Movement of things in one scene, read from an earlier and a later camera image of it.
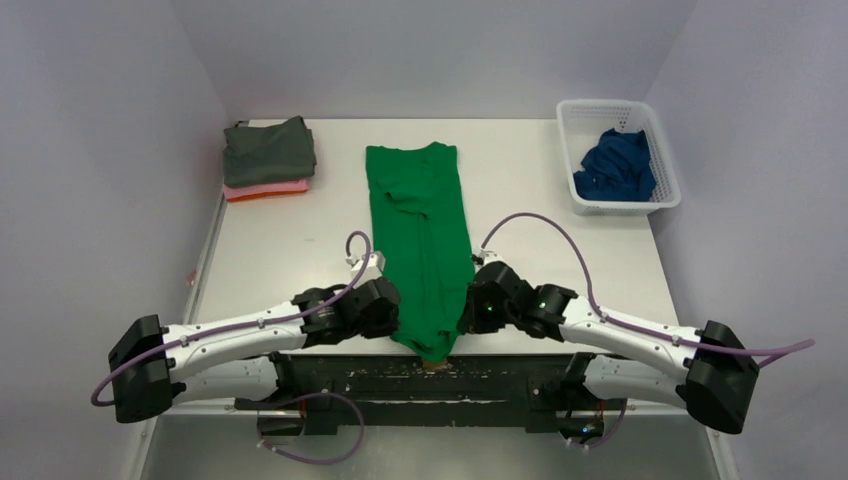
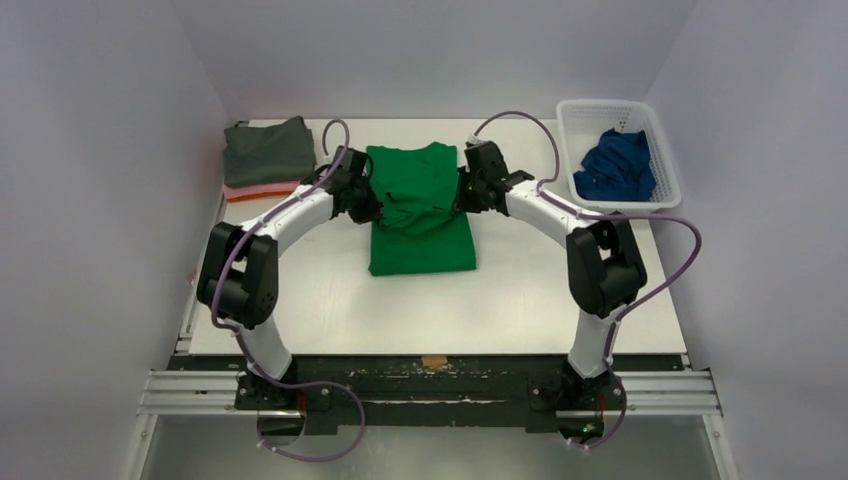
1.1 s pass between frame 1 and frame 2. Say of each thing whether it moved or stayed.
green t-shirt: moved
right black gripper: moved
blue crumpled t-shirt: stayed
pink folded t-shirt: stayed
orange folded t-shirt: stayed
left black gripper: moved
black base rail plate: stayed
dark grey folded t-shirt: stayed
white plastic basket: stayed
